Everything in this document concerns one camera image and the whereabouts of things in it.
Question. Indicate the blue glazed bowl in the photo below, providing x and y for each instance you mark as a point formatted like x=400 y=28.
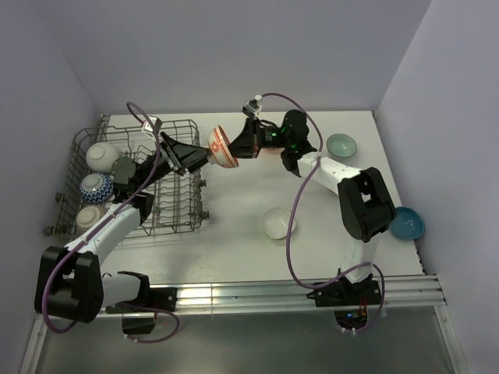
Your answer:
x=408 y=225

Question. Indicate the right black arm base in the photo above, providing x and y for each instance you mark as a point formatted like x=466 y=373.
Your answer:
x=344 y=293

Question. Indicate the grey wire dish rack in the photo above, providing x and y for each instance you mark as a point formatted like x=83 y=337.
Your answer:
x=177 y=206

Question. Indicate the white bowl orange outside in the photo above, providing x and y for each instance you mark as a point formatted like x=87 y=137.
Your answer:
x=273 y=151

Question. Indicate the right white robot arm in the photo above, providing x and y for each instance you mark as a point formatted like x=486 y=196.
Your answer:
x=366 y=206

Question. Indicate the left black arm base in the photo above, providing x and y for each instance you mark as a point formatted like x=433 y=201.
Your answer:
x=159 y=301

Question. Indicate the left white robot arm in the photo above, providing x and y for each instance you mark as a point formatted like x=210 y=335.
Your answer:
x=81 y=259

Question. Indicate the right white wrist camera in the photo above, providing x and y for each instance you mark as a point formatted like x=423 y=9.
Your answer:
x=253 y=107

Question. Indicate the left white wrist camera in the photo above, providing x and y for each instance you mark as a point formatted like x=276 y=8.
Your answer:
x=150 y=126

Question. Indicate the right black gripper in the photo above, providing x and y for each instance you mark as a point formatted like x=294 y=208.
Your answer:
x=248 y=143

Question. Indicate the plain white round bowl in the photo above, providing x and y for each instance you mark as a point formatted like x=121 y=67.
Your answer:
x=101 y=156

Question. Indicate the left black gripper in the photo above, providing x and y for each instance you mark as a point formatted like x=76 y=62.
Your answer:
x=179 y=156

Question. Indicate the orange floral pattern bowl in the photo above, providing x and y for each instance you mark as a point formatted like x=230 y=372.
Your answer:
x=218 y=145

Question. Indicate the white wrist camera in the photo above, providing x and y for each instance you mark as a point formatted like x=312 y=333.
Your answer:
x=150 y=126
x=253 y=107

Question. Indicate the aluminium mounting rail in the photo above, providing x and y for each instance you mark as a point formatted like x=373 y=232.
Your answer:
x=241 y=296

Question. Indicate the white square bowl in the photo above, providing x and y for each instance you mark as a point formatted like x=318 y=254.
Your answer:
x=275 y=222

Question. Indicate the brown geometric pattern bowl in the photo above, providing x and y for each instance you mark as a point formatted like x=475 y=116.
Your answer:
x=89 y=216

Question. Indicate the pale teal bowl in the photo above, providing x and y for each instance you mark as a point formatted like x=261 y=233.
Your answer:
x=341 y=145

